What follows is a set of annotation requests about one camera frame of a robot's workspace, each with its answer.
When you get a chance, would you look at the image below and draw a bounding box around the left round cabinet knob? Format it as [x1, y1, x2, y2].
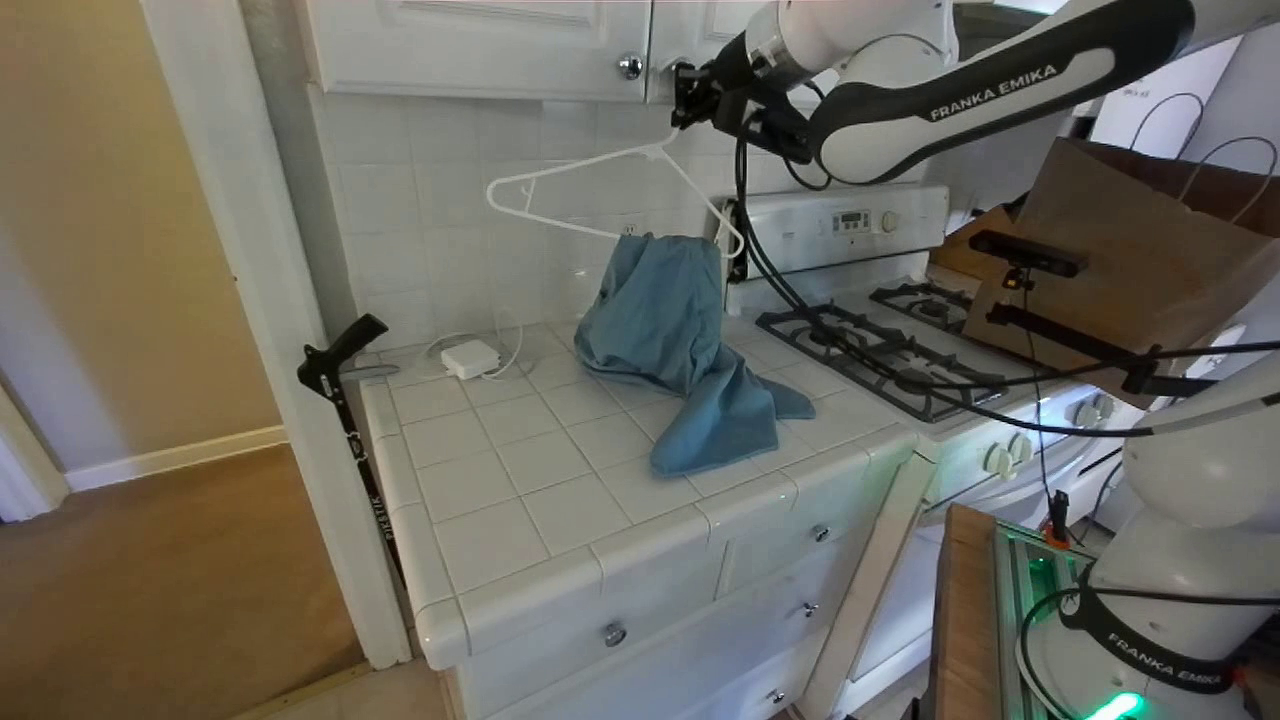
[616, 56, 643, 80]

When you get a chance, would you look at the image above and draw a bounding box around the white lower counter cabinet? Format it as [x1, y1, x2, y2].
[361, 327, 928, 720]

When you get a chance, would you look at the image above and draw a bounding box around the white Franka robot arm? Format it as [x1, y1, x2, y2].
[671, 0, 1280, 720]

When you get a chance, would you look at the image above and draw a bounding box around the white plastic hanger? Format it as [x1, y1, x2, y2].
[484, 133, 745, 256]

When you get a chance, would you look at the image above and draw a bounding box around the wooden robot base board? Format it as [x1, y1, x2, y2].
[928, 507, 1000, 720]

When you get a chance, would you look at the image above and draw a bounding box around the brown cardboard box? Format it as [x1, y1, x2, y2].
[928, 139, 1280, 405]

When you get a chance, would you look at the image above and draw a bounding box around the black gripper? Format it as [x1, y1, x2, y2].
[671, 37, 813, 165]

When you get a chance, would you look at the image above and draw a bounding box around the white upper cabinet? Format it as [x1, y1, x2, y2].
[290, 0, 870, 111]

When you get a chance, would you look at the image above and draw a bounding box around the blue cloth garment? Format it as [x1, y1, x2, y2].
[572, 236, 815, 480]

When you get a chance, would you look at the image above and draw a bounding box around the white power adapter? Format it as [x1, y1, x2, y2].
[439, 341, 499, 379]

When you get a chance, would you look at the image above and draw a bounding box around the white gas stove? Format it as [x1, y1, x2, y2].
[715, 185, 1134, 713]

